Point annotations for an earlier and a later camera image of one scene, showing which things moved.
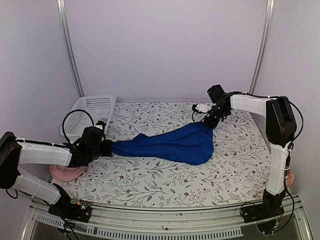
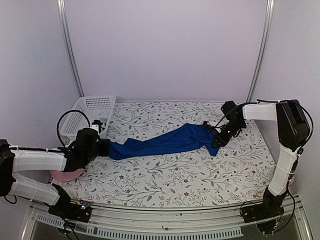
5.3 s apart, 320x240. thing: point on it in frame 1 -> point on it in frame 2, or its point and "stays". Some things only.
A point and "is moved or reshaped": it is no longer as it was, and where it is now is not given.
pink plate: x=65 y=174 stays
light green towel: x=103 y=119 stays
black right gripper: x=209 y=122 -> x=223 y=141
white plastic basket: x=89 y=111 stays
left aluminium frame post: x=61 y=9 stays
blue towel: x=191 y=144 is moved or reshaped
